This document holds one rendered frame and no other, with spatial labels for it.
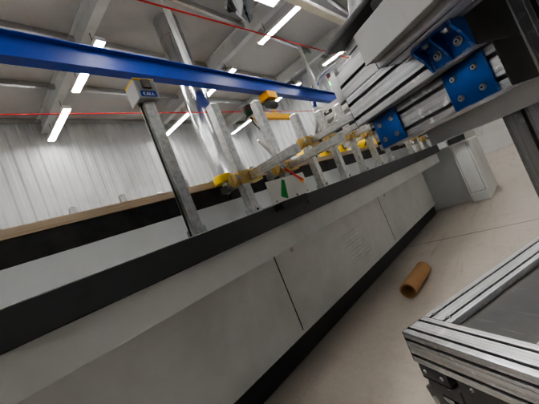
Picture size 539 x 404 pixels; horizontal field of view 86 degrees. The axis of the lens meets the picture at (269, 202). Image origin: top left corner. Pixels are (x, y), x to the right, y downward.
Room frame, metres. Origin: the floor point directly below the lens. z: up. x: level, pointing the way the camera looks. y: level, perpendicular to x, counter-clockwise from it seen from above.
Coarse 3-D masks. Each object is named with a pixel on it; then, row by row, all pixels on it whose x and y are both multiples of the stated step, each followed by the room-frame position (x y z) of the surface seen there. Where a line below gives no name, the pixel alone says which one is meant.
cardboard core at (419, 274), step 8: (424, 264) 1.71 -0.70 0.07; (416, 272) 1.62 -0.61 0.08; (424, 272) 1.64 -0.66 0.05; (408, 280) 1.55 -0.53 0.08; (416, 280) 1.56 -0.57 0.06; (424, 280) 1.62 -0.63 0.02; (400, 288) 1.55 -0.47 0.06; (408, 288) 1.60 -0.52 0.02; (416, 288) 1.51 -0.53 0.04; (408, 296) 1.53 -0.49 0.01
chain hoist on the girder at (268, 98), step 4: (264, 92) 6.13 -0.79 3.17; (268, 92) 6.11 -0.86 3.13; (272, 92) 6.23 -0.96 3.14; (260, 96) 6.22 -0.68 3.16; (264, 96) 6.16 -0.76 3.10; (268, 96) 6.10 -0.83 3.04; (272, 96) 6.18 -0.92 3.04; (276, 96) 6.30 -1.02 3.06; (260, 100) 6.24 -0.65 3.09; (264, 100) 6.20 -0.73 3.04; (268, 100) 6.15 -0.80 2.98; (272, 100) 6.24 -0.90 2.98; (264, 104) 6.24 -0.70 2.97; (268, 104) 6.17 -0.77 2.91; (272, 104) 6.19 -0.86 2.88; (276, 104) 6.30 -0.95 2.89; (268, 108) 6.25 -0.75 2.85; (272, 108) 6.31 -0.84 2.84; (276, 108) 6.41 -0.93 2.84
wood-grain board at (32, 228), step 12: (324, 156) 1.91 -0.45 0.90; (168, 192) 1.09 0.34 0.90; (192, 192) 1.16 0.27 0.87; (120, 204) 0.96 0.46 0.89; (132, 204) 0.98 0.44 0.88; (144, 204) 1.01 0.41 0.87; (60, 216) 0.84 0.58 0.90; (72, 216) 0.86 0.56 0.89; (84, 216) 0.88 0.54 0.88; (96, 216) 0.90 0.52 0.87; (12, 228) 0.76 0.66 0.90; (24, 228) 0.77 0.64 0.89; (36, 228) 0.79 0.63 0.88; (48, 228) 0.81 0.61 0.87; (0, 240) 0.74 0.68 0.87
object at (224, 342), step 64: (256, 192) 1.41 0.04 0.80; (0, 256) 0.73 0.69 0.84; (64, 256) 0.82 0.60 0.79; (128, 256) 0.94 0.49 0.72; (320, 256) 1.60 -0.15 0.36; (384, 256) 2.14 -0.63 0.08; (192, 320) 1.03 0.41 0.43; (256, 320) 1.21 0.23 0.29; (320, 320) 1.50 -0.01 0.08; (64, 384) 0.76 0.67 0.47; (128, 384) 0.85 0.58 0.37; (192, 384) 0.97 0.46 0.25; (256, 384) 1.16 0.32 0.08
